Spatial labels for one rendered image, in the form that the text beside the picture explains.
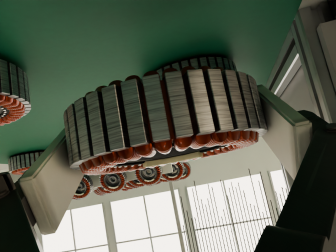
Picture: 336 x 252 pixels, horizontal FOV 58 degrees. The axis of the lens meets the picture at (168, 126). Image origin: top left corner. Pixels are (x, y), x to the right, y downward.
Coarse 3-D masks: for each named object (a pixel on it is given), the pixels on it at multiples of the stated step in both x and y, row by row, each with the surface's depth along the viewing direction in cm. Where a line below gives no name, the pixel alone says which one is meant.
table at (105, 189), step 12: (156, 168) 122; (180, 168) 135; (84, 180) 126; (120, 180) 126; (132, 180) 139; (144, 180) 124; (156, 180) 123; (168, 180) 154; (84, 192) 128; (96, 192) 175; (108, 192) 142
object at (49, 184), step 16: (64, 128) 19; (64, 144) 17; (48, 160) 15; (64, 160) 16; (32, 176) 13; (48, 176) 14; (64, 176) 16; (80, 176) 18; (32, 192) 13; (48, 192) 14; (64, 192) 16; (32, 208) 13; (48, 208) 14; (64, 208) 15; (48, 224) 14
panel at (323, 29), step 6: (324, 24) 25; (330, 24) 25; (318, 30) 25; (324, 30) 25; (330, 30) 24; (318, 36) 26; (324, 36) 24; (330, 36) 24; (324, 42) 25; (330, 42) 24; (324, 48) 25; (330, 48) 24; (324, 54) 25; (330, 54) 24; (330, 60) 24; (330, 66) 24; (330, 72) 25
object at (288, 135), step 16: (272, 96) 16; (272, 112) 15; (288, 112) 13; (272, 128) 15; (288, 128) 13; (304, 128) 12; (272, 144) 16; (288, 144) 13; (304, 144) 12; (288, 160) 14
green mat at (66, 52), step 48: (0, 0) 18; (48, 0) 19; (96, 0) 20; (144, 0) 21; (192, 0) 22; (240, 0) 23; (288, 0) 24; (0, 48) 23; (48, 48) 24; (96, 48) 26; (144, 48) 28; (192, 48) 30; (240, 48) 32; (48, 96) 35; (0, 144) 54; (48, 144) 62
